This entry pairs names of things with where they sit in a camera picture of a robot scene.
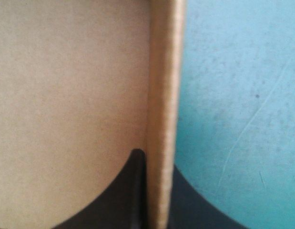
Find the brown cardboard box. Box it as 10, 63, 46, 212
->
0, 0, 187, 229

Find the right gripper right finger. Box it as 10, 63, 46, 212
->
166, 164, 252, 229

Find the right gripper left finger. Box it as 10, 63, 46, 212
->
48, 148, 148, 229

